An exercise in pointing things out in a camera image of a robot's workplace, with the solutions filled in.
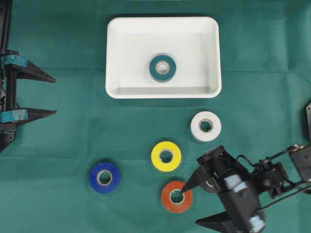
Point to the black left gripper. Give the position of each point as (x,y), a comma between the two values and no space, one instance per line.
(12,67)

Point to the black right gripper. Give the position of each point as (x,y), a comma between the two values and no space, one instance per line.
(216,164)

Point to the red tape roll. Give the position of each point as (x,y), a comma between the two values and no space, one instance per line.
(173,200)

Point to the green tape roll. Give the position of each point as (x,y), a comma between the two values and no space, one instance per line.
(162,68)

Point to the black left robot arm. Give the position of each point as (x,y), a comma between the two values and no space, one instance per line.
(5,18)

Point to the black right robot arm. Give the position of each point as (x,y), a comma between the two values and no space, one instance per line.
(253,170)

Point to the black tape roll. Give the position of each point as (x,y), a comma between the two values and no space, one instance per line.
(208,186)

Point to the yellow tape roll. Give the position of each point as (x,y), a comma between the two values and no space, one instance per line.
(166,156)

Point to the white tape roll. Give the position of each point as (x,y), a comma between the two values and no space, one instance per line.
(205,126)

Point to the blue tape roll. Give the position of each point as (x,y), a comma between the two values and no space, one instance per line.
(104,177)

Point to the white plastic case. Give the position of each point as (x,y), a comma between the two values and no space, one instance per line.
(193,42)

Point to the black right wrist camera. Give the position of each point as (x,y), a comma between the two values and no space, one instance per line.
(241,202)

